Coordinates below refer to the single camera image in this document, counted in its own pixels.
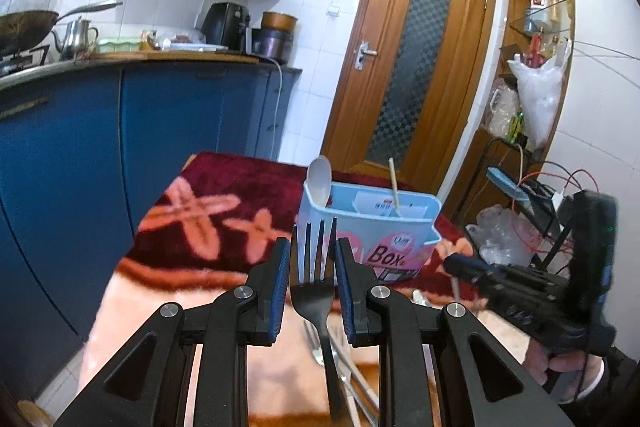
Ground wooden chopstick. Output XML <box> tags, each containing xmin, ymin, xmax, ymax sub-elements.
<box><xmin>388</xmin><ymin>157</ymin><xmax>402</xmax><ymax>217</ymax></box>
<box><xmin>451</xmin><ymin>277</ymin><xmax>461</xmax><ymax>303</ymax></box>

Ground beige plastic spoon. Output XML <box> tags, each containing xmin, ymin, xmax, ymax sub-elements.
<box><xmin>306</xmin><ymin>155</ymin><xmax>332</xmax><ymax>207</ymax></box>

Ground person's right hand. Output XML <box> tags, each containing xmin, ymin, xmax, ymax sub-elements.
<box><xmin>523</xmin><ymin>339</ymin><xmax>605</xmax><ymax>403</ymax></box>

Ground clear plastic bag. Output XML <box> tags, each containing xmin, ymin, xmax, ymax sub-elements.
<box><xmin>465</xmin><ymin>205</ymin><xmax>544</xmax><ymax>267</ymax></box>

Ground plush floral blanket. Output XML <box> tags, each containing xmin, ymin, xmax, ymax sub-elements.
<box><xmin>79</xmin><ymin>149</ymin><xmax>532</xmax><ymax>427</ymax></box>

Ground blue utensil holder box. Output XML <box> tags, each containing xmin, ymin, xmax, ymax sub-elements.
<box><xmin>297</xmin><ymin>182</ymin><xmax>442</xmax><ymax>283</ymax></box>

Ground white plastic bag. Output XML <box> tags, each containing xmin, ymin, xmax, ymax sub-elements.
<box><xmin>506</xmin><ymin>39</ymin><xmax>573</xmax><ymax>150</ymax></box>

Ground blue lower cabinets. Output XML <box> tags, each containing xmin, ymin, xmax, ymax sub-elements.
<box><xmin>1</xmin><ymin>61</ymin><xmax>298</xmax><ymax>399</ymax></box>

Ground wooden shelf niche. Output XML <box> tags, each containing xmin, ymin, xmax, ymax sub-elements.
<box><xmin>482</xmin><ymin>0</ymin><xmax>576</xmax><ymax>163</ymax></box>

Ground wooden door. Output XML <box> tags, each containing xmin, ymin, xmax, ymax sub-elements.
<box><xmin>321</xmin><ymin>0</ymin><xmax>496</xmax><ymax>194</ymax></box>

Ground steel kettle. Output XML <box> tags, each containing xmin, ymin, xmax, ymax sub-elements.
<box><xmin>51</xmin><ymin>17</ymin><xmax>99</xmax><ymax>61</ymax></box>

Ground black wok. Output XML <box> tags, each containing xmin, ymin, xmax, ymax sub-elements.
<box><xmin>0</xmin><ymin>1</ymin><xmax>122</xmax><ymax>57</ymax></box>

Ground brown pot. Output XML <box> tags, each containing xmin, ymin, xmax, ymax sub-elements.
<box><xmin>260</xmin><ymin>12</ymin><xmax>297</xmax><ymax>34</ymax></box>

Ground black wire rack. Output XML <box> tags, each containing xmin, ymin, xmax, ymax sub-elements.
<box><xmin>456</xmin><ymin>135</ymin><xmax>576</xmax><ymax>258</ymax></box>

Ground red cable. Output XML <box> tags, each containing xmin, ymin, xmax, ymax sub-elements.
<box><xmin>514</xmin><ymin>170</ymin><xmax>601</xmax><ymax>253</ymax></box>

